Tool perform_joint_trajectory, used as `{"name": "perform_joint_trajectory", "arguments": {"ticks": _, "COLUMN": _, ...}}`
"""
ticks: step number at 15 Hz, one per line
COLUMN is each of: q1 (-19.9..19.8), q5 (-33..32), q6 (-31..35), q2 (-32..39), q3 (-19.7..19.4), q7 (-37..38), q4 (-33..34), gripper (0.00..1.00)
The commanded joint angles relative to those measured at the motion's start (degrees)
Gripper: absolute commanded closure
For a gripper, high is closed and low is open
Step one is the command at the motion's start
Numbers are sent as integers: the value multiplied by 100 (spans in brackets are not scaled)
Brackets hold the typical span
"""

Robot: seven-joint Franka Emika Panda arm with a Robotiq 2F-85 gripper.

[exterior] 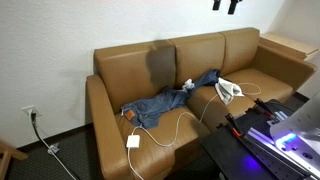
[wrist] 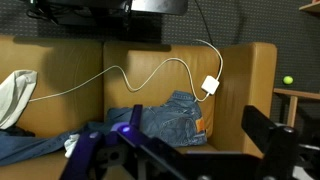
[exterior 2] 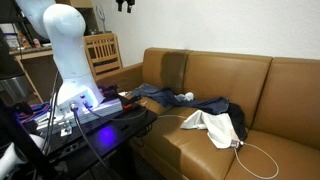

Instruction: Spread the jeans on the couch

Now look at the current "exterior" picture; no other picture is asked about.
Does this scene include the white power adapter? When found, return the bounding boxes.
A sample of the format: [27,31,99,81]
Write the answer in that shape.
[126,135,140,148]

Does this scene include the blue denim jeans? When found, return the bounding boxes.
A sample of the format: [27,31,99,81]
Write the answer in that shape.
[121,69,220,129]

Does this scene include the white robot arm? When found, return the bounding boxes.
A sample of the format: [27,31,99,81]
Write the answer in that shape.
[270,92,320,180]

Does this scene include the white wall outlet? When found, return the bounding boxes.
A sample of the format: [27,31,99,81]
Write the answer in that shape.
[22,105,38,115]

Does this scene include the white charging cable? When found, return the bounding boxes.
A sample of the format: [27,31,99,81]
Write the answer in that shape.
[126,82,262,180]

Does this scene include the black wall mounted object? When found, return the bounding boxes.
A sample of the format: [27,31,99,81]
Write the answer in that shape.
[212,0,221,11]

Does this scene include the white cloth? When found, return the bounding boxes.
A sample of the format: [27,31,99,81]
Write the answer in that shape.
[215,78,243,105]

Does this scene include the black power cord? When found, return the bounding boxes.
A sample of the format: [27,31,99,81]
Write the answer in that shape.
[30,111,81,180]

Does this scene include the white sock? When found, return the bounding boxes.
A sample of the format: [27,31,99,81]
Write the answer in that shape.
[182,79,195,92]

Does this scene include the red black clamp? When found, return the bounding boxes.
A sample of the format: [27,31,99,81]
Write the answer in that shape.
[225,113,243,137]

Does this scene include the brown leather couch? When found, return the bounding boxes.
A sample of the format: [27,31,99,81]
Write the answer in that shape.
[87,27,317,180]

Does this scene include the black robot cart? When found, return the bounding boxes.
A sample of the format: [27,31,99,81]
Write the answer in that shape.
[200,98,320,180]

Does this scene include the light wooden side table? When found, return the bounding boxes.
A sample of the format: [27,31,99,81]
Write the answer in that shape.
[260,32,319,61]

